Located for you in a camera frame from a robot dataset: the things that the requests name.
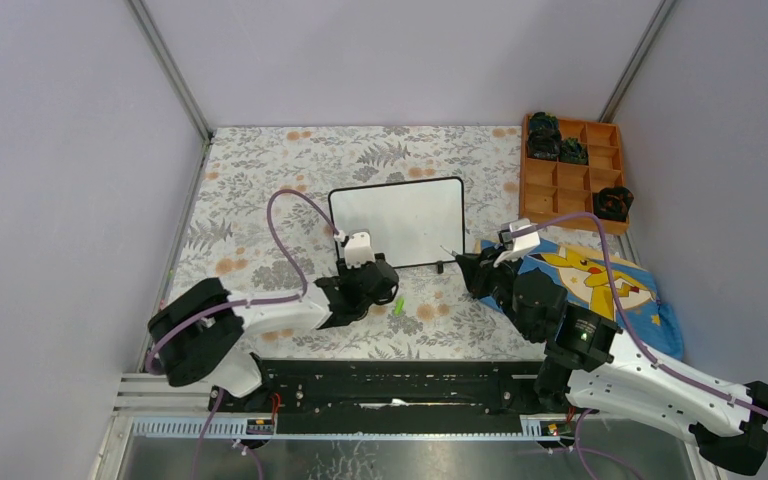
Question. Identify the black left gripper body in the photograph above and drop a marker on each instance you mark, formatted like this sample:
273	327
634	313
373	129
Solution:
344	273

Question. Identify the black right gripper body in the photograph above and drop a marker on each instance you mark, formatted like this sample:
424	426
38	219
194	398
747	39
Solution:
497	282

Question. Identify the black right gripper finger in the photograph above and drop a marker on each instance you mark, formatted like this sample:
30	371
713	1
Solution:
473	277
470	260

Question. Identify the green marker cap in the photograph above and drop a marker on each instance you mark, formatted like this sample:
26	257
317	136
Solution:
399	306

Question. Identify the small black-framed whiteboard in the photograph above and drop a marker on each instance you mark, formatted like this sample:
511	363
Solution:
407	220

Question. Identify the white marker pen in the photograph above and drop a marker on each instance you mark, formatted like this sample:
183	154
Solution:
448	251

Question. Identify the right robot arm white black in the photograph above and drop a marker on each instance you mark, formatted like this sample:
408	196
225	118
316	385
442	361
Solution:
593	363

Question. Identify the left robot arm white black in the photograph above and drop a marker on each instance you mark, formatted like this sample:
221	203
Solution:
194	337

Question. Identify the blue yellow cartoon cloth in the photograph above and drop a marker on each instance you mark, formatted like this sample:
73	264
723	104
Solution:
582	272

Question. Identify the floral patterned table mat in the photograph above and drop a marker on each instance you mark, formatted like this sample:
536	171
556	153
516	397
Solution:
257	225

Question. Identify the black object tray right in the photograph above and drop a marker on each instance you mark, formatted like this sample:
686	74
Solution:
613	203

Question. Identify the black object tray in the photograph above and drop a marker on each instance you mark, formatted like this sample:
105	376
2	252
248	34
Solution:
544	144
542	121
572	151
613	203

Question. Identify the black object tray middle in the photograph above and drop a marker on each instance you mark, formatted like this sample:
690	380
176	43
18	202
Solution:
572	151

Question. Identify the black object tray top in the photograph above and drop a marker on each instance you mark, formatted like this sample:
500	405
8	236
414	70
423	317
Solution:
542	121

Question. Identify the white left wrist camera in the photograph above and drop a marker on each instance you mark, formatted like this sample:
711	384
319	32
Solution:
357	248

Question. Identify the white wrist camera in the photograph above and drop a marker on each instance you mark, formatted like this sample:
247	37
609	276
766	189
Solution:
517	238
357	248

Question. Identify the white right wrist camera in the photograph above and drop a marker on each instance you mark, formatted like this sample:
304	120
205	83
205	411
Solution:
517	238

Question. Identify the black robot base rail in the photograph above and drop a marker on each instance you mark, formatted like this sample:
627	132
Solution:
325	397

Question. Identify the right aluminium frame post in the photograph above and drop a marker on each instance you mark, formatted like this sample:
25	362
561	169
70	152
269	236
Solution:
646	42

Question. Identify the aluminium frame post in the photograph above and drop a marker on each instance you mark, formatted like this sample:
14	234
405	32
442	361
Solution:
646	42
163	55

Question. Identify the left aluminium frame post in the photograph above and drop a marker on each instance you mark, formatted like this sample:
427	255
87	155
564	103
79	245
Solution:
163	55

